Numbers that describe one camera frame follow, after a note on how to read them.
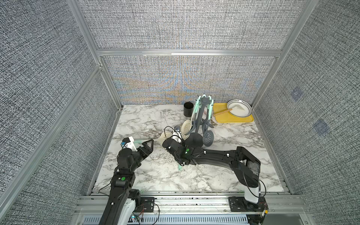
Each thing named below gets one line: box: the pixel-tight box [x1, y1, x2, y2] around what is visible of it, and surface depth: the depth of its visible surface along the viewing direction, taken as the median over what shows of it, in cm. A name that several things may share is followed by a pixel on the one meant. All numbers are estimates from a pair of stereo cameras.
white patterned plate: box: [226, 99, 253, 118], surface depth 118 cm
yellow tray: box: [213, 110, 255, 123], surface depth 112 cm
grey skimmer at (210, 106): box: [207, 99, 214, 121], surface depth 69 cm
